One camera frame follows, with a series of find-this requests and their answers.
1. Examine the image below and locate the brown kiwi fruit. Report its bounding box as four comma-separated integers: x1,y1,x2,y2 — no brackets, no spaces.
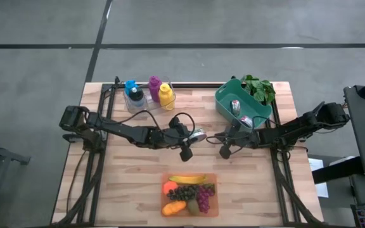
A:
186,198,201,217

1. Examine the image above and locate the can with silver lid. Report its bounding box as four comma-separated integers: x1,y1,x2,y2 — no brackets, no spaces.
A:
189,127,208,144

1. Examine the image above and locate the tin can with food label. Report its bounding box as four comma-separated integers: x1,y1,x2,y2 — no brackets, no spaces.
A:
229,99,241,118

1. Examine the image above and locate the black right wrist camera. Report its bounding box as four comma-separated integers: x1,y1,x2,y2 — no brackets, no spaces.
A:
219,144,233,160

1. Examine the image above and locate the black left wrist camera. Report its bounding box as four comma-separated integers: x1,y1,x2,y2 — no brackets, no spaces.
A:
179,144,194,163

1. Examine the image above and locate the white paper sheet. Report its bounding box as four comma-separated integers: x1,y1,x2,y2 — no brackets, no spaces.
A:
307,157,330,199

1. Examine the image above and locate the yellow plastic bottle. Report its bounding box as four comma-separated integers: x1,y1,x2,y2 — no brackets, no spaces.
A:
158,82,176,111

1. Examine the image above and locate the clear plastic container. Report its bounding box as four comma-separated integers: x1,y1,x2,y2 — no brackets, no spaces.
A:
123,75,177,115

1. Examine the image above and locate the red labelled can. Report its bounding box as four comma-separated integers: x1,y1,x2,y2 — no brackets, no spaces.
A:
239,115,254,129

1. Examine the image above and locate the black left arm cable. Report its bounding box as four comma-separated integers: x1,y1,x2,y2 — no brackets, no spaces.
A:
96,109,197,141

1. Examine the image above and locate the blue plastic bottle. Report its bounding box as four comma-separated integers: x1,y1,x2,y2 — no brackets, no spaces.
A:
124,79,139,96

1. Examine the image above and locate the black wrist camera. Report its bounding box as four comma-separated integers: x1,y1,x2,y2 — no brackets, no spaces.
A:
179,144,194,163
219,144,233,160

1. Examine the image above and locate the purple plastic bottle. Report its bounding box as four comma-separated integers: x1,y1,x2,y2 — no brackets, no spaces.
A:
148,75,163,103

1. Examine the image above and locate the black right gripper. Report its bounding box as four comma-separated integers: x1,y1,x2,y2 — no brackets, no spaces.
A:
206,123,244,149

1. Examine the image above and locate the yellow banana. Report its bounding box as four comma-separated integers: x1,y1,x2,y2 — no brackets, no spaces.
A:
169,174,208,186

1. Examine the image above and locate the black grape bunch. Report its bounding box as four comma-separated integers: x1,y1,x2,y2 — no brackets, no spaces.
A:
166,184,200,202

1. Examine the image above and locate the teal plastic basket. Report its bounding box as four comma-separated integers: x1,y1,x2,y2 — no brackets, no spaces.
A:
214,78,273,132

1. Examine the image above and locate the purple-red grape bunch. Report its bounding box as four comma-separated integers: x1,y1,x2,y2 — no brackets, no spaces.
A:
196,182,217,214

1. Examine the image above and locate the orange translucent plastic tray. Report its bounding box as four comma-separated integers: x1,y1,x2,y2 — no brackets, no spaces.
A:
160,172,219,219

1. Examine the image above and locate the clear bottle with black cap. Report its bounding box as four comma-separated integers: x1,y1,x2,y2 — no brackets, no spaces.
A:
128,87,146,109

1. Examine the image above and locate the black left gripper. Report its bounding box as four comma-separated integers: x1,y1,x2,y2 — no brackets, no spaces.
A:
166,116,202,149

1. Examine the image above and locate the orange fruit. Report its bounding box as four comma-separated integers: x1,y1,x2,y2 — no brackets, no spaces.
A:
162,180,179,196

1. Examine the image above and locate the black desk beam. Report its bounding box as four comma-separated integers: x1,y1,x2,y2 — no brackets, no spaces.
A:
311,156,365,185

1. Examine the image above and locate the green leafy plant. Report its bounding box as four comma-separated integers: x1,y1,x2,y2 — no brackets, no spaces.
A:
240,74,277,106

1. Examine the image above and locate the black desk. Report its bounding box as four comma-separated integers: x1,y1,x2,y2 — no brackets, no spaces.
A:
343,84,365,181

